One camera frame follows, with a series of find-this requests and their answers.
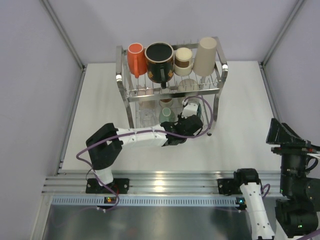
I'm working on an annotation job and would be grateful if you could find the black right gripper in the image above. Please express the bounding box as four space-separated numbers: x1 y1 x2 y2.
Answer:
267 116 320 195

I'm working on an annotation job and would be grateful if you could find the teal cup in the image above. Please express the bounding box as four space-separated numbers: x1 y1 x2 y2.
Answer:
158 107 176 124

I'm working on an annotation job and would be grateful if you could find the cream mug green inside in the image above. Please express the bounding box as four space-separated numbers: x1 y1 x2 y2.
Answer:
177 78 200 105

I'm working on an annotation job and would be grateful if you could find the clear glass cup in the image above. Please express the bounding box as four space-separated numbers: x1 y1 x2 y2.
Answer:
139 108 157 128

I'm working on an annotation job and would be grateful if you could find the steel two-tier dish rack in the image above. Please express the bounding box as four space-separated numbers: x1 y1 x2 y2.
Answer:
115 36 229 136

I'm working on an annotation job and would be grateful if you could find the pink translucent tumbler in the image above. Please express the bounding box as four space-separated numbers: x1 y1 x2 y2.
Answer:
136 84 158 109

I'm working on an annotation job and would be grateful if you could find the steel cup cream brown sleeve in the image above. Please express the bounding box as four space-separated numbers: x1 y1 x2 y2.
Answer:
174 47 193 77

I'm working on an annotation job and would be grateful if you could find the beige paper cup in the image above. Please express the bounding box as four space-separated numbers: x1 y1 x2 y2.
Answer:
192 37 217 77

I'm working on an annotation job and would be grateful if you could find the black mug with orange print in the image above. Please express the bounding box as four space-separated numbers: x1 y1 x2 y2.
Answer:
144 42 174 89

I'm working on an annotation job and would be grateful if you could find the dark teal mug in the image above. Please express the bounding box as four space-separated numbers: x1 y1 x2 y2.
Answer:
196 103 203 121

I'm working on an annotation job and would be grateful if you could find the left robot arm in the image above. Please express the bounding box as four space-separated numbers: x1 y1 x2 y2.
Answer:
85 115 203 193

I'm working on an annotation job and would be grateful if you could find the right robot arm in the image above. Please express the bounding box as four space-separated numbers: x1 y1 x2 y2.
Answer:
233 118 320 240

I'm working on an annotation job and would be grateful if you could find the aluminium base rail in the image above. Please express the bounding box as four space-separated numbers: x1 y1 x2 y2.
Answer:
41 170 283 196

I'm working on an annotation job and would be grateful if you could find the aluminium frame post right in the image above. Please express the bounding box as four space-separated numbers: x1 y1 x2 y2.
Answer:
260 0 307 69

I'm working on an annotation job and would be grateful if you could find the aluminium frame post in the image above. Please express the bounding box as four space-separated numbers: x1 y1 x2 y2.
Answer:
260 0 307 69
39 0 86 72

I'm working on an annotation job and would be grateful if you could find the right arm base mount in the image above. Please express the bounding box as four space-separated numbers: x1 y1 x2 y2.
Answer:
217 178 242 196

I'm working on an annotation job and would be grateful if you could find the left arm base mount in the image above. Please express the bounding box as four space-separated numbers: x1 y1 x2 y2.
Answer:
85 178 130 194

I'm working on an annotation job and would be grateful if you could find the perforated cable duct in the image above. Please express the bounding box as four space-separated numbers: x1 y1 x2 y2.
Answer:
51 195 245 207

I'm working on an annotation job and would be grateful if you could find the aluminium frame post left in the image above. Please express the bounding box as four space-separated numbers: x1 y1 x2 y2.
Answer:
39 0 86 72

